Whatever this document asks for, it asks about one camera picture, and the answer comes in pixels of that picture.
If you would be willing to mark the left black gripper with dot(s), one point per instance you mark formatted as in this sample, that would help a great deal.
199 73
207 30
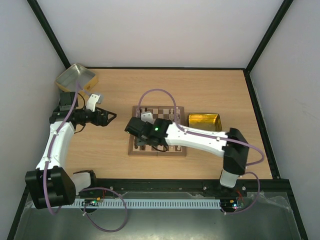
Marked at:
104 122

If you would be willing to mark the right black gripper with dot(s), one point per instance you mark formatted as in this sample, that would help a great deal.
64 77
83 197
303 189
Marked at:
139 141

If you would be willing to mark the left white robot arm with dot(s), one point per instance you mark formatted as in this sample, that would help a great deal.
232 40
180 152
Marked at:
49 184

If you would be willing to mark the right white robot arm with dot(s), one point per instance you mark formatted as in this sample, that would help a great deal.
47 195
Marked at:
231 145

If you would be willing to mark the wooden chess board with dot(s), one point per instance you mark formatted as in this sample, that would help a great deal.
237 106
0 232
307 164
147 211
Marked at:
162 112

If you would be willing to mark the empty silver tin lid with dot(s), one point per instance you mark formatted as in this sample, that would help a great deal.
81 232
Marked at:
77 74

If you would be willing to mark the gold green tin box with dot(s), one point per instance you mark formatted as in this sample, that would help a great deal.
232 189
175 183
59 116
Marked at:
205 121

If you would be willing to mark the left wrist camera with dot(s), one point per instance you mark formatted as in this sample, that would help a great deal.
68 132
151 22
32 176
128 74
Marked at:
94 100

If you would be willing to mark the white slotted cable duct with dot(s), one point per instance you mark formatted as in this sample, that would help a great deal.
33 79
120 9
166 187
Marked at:
146 204

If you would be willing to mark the black aluminium frame rail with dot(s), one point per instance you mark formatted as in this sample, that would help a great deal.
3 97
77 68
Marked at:
206 188

